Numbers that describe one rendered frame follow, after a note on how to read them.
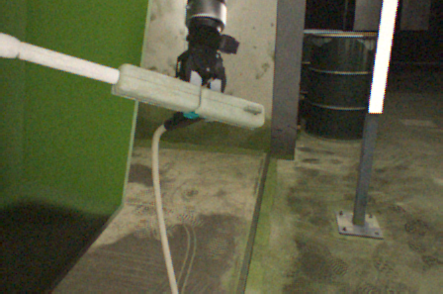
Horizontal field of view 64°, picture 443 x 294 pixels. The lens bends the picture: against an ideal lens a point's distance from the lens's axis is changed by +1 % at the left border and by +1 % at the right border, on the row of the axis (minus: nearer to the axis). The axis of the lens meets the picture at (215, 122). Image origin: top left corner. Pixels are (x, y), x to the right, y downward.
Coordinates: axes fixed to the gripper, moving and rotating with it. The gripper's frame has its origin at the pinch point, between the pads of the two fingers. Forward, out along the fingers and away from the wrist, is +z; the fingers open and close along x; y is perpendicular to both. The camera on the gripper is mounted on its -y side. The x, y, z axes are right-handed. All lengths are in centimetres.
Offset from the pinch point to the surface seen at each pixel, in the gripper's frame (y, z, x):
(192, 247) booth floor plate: 85, 32, -50
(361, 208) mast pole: 53, 9, -126
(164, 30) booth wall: 156, -111, -53
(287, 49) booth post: 100, -96, -120
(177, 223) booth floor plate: 104, 22, -51
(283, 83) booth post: 111, -76, -127
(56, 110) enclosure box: 52, -8, 20
